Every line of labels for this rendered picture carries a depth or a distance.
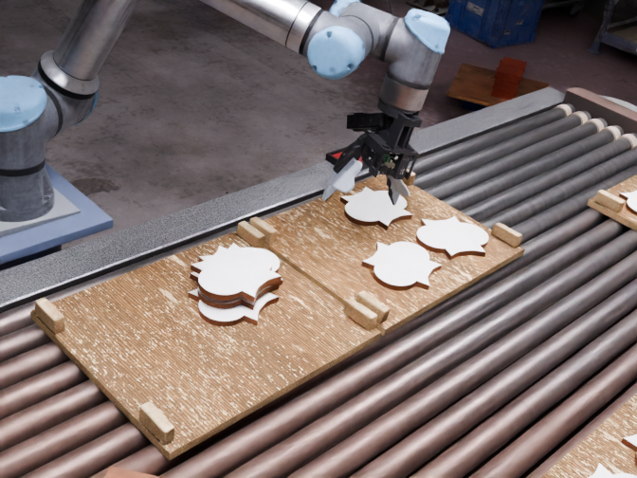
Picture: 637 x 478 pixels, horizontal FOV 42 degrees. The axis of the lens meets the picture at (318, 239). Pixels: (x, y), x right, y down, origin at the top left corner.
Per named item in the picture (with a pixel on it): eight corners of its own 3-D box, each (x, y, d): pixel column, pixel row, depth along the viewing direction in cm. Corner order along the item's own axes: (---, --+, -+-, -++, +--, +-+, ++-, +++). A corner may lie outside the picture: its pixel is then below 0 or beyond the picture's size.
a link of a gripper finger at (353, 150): (332, 168, 142) (370, 133, 141) (328, 164, 143) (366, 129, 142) (346, 184, 145) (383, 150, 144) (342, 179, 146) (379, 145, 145)
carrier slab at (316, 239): (242, 234, 152) (243, 227, 151) (388, 176, 178) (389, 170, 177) (383, 337, 133) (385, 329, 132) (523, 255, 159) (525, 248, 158)
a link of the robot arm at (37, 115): (-38, 157, 149) (-42, 86, 142) (8, 132, 160) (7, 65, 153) (21, 176, 146) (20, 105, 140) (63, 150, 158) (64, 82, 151)
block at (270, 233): (247, 229, 150) (248, 217, 149) (255, 227, 152) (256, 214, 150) (269, 246, 147) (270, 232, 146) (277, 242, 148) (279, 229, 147)
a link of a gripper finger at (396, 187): (405, 217, 149) (393, 179, 143) (390, 201, 154) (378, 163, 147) (420, 210, 150) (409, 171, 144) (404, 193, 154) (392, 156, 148)
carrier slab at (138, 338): (30, 318, 125) (29, 310, 124) (239, 236, 151) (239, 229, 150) (169, 462, 106) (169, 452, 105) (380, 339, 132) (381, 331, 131)
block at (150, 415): (137, 420, 109) (137, 405, 107) (149, 413, 110) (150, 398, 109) (164, 448, 106) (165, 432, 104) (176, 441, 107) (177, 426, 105)
